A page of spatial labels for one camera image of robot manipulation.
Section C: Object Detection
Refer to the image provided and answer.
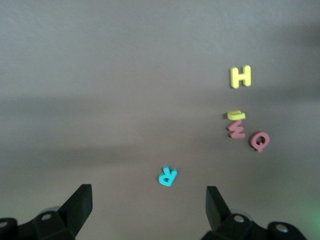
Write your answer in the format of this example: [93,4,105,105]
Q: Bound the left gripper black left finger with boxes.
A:
[17,184,93,240]

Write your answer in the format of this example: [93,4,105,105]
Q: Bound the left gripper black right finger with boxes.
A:
[202,186,270,240]

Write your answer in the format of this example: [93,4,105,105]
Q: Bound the teal foam letter R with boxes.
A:
[157,165,178,187]

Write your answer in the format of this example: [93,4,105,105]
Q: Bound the yellow foam letter u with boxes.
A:
[226,109,247,121]

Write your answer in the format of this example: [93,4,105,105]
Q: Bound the yellow foam letter H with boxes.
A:
[229,64,252,89]

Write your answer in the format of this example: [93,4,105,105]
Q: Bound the red foam letter Q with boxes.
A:
[248,131,271,153]

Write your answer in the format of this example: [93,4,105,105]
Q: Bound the pink foam letter w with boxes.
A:
[226,119,247,140]

